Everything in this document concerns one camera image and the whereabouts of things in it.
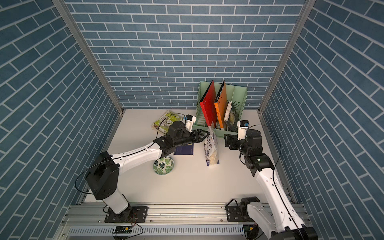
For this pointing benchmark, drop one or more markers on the small black electronics board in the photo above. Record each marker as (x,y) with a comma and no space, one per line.
(125,230)

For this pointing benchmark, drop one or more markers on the green comic book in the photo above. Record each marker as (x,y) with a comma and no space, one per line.
(166,120)

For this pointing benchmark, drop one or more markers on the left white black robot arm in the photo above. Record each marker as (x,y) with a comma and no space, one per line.
(102,177)

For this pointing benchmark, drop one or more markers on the aluminium mounting rail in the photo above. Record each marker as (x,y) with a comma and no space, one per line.
(93,214)

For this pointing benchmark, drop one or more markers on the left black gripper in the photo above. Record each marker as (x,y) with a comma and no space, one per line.
(198,139)

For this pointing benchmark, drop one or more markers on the dark blue book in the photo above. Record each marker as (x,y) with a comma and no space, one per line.
(184,150)

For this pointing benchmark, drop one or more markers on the black worn book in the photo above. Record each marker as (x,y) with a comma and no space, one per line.
(231,118)

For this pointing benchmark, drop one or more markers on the green leaf pattern bowl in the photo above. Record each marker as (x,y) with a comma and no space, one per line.
(164,165)

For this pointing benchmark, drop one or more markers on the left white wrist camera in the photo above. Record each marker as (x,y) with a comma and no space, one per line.
(190,120)

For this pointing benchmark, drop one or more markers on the orange folder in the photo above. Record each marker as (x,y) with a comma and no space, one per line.
(221,104)

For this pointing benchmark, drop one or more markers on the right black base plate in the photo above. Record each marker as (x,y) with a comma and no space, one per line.
(234,214)

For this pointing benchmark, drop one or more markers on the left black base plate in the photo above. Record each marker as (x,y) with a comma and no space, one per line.
(129,215)

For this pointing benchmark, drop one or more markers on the white purple oats bag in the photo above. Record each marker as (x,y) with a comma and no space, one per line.
(211,148)

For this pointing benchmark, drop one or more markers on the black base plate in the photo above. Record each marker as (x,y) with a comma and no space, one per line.
(129,215)
(234,214)

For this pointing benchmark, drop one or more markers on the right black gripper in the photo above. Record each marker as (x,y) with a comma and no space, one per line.
(228,141)

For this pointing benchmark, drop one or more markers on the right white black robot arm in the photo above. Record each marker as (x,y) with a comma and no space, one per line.
(284,223)

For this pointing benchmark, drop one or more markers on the red folder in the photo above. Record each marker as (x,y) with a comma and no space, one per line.
(207,105)

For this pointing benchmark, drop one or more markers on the white perforated cable duct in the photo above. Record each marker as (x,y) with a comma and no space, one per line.
(158,230)

